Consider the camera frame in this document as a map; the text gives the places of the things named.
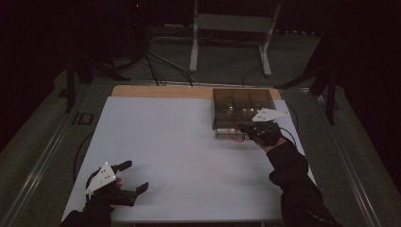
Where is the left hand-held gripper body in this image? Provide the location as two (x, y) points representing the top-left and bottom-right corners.
(84, 162), (139, 208)

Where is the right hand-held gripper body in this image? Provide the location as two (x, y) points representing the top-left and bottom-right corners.
(244, 107), (289, 144)

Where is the white metal stand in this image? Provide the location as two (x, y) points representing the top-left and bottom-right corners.
(188, 0), (283, 78)

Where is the black floor cable bundle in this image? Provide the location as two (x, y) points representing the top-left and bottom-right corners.
(142, 49), (195, 88)

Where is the person's left hand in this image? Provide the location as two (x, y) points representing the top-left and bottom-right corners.
(84, 177), (125, 216)

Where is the dark equipment with red light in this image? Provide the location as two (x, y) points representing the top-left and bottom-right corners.
(125, 0), (149, 62)

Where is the thin black floor cable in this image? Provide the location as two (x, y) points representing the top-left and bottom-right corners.
(241, 64), (270, 88)

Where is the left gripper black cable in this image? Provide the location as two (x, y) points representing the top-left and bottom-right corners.
(84, 169), (102, 203)

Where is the person's right hand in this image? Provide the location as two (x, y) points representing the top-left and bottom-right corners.
(255, 125), (288, 154)

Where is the smoky transparent drawer box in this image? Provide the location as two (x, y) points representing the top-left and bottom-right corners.
(212, 88), (279, 140)

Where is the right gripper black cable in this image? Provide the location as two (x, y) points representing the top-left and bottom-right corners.
(278, 126), (298, 148)

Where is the metal floor rail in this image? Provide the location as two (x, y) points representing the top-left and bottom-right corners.
(0, 103), (88, 227)
(316, 94), (383, 227)

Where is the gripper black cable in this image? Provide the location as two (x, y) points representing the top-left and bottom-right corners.
(278, 126), (298, 148)
(84, 169), (102, 203)

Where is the white table mat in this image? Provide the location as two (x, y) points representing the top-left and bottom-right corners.
(61, 96), (316, 223)

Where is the white floor cable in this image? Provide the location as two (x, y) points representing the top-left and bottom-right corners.
(148, 34), (194, 44)

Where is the black cable under table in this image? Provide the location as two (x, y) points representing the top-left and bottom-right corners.
(72, 131), (95, 184)
(285, 99), (300, 132)

